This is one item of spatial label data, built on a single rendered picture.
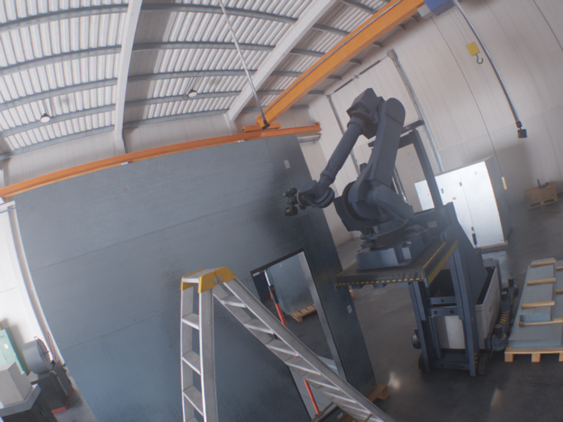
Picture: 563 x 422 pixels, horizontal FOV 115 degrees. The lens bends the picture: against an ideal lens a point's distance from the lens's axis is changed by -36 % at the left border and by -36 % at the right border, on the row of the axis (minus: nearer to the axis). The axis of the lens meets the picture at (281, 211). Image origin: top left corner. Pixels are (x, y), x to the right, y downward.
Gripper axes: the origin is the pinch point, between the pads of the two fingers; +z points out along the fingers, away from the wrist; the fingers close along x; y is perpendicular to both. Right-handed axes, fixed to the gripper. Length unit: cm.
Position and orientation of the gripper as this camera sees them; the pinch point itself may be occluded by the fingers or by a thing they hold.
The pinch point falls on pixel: (291, 202)
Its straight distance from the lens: 240.2
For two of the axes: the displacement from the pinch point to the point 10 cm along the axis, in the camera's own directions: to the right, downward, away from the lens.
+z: -5.4, 2.0, 8.2
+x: -8.4, -1.3, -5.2
